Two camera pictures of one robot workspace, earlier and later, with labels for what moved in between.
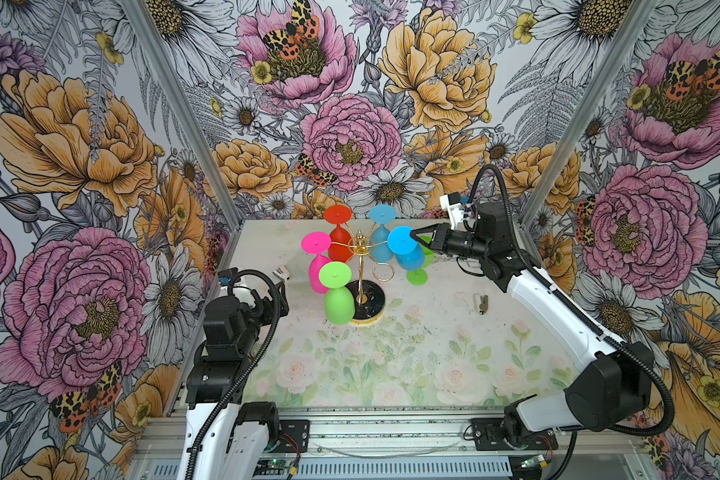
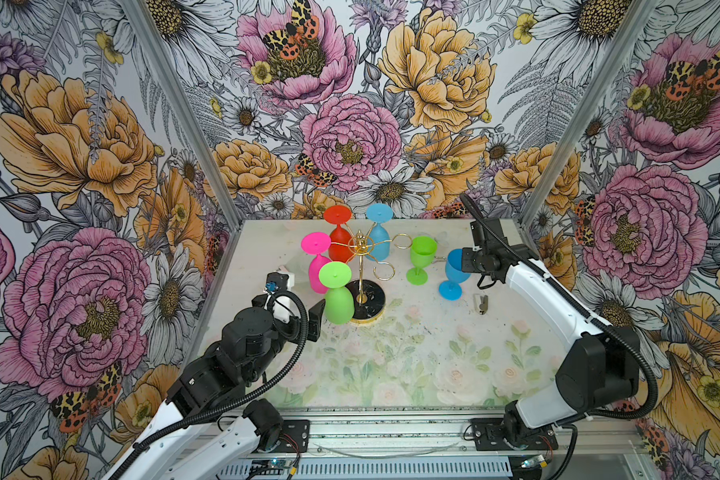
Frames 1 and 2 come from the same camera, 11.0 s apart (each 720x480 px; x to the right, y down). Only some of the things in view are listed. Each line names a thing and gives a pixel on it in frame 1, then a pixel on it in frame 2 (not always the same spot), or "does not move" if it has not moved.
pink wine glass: x=316 y=243 does not move
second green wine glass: x=339 y=302 does not move
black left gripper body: x=257 y=317 → x=293 y=329
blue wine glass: x=410 y=254 → x=451 y=290
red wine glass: x=342 y=245 does not move
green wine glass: x=419 y=277 does not move
